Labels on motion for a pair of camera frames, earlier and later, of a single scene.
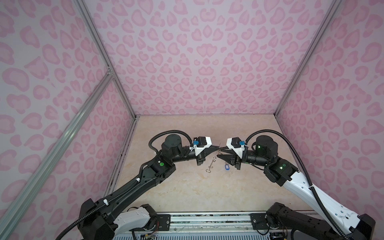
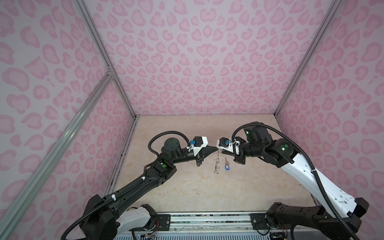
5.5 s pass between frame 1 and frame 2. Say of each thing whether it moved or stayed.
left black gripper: stayed
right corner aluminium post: stayed
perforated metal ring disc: moved
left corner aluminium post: stayed
